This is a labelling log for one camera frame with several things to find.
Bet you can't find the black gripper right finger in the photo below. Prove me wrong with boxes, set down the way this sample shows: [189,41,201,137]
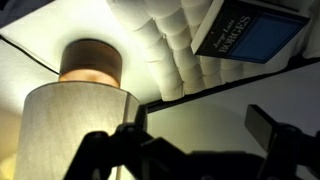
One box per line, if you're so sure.
[244,103,320,180]

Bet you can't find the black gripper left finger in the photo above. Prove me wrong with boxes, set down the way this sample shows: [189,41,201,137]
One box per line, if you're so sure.
[63,103,158,180]

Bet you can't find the black book with blue cover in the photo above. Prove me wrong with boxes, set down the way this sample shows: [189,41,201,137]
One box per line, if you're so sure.
[190,0,312,65]

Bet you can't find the table lamp with wooden base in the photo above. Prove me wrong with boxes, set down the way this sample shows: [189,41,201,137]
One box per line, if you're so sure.
[14,38,142,180]

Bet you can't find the white backdrop panel black edge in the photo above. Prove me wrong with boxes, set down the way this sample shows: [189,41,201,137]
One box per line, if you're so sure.
[146,56,320,180]

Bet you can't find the cream tufted mattress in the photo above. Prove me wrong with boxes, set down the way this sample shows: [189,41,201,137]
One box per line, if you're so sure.
[105,0,320,103]

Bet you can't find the black lamp cord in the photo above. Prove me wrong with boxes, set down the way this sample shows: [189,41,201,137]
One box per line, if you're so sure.
[0,34,61,76]

